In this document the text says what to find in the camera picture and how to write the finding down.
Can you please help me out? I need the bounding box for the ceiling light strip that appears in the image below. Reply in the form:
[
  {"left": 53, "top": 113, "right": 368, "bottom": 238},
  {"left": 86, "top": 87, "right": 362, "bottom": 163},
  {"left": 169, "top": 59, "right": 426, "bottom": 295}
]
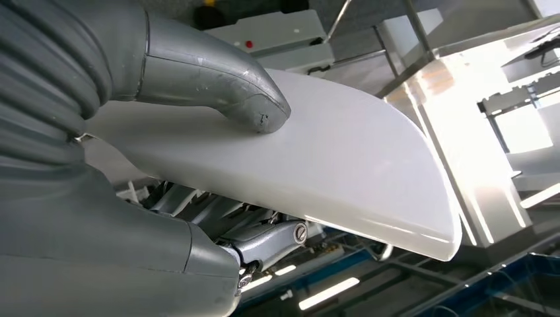
[
  {"left": 298, "top": 277, "right": 361, "bottom": 312},
  {"left": 240, "top": 264, "right": 297, "bottom": 293}
]

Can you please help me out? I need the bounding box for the grey equipment box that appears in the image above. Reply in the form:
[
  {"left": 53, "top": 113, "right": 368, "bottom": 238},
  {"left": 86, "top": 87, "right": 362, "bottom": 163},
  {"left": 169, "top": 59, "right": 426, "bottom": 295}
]
[{"left": 204, "top": 9, "right": 337, "bottom": 76}]

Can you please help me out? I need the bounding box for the white desk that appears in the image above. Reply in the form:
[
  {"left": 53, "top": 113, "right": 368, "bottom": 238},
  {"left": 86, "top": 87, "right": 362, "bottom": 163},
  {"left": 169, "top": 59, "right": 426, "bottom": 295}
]
[{"left": 384, "top": 19, "right": 560, "bottom": 259}]

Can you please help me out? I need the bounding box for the steel leg table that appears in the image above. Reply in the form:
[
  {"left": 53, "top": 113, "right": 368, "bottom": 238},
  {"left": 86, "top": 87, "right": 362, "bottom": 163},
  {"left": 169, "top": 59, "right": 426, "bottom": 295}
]
[{"left": 326, "top": 0, "right": 438, "bottom": 99}]

